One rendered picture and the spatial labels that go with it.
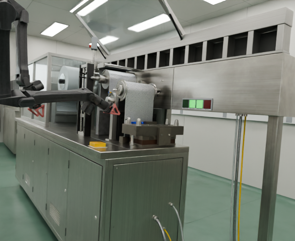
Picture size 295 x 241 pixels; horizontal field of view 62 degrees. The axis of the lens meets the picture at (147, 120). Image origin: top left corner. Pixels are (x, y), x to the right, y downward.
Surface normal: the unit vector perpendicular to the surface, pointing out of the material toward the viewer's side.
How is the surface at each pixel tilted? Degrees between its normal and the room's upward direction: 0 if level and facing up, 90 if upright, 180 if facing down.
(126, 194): 90
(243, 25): 90
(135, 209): 90
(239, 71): 90
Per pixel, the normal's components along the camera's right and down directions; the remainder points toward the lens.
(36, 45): 0.60, 0.08
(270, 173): -0.79, -0.02
